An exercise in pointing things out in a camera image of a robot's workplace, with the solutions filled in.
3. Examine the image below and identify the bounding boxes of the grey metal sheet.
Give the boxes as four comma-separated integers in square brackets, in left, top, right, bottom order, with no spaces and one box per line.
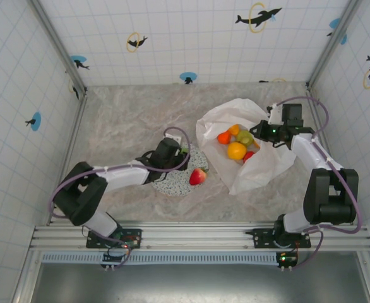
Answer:
[30,252,370,303]

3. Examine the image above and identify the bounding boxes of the white plastic bag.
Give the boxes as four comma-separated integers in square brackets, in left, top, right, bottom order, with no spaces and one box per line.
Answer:
[195,98,297,196]

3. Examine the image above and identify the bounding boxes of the small controller board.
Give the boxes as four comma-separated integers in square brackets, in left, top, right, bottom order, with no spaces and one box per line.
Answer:
[275,251,299,271]
[101,247,132,270]

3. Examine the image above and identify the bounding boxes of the green round fruit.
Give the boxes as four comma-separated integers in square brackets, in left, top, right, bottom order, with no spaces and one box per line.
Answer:
[236,130,255,148]

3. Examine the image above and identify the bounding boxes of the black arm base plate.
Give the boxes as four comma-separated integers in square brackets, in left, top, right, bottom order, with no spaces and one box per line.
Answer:
[246,227,312,249]
[86,228,143,249]

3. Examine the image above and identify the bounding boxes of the speckled round plate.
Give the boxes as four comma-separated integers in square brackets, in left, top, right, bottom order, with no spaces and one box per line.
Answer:
[152,141,210,197]

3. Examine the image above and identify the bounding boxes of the aluminium mounting rail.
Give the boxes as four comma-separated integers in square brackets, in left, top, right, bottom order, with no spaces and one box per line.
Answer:
[29,222,370,253]

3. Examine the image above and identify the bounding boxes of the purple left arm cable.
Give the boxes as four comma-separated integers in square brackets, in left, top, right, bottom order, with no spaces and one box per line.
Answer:
[47,126,192,219]

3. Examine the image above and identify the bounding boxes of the aluminium table side rail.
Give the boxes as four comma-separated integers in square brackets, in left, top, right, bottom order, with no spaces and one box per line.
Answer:
[47,91,90,225]

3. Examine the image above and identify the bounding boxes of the white slotted cable duct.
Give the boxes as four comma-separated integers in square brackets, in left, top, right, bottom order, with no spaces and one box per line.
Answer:
[41,252,299,264]

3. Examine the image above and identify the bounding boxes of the aluminium frame post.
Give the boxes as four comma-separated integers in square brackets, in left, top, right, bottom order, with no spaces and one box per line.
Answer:
[29,0,88,94]
[307,0,362,86]

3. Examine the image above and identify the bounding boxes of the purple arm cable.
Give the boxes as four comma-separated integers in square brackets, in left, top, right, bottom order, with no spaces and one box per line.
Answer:
[275,96,364,271]
[47,126,192,219]

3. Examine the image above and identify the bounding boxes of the red strawberry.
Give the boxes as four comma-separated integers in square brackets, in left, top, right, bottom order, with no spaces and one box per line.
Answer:
[189,167,209,186]

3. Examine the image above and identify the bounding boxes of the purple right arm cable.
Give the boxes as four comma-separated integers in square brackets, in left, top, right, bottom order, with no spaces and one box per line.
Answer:
[275,96,364,271]

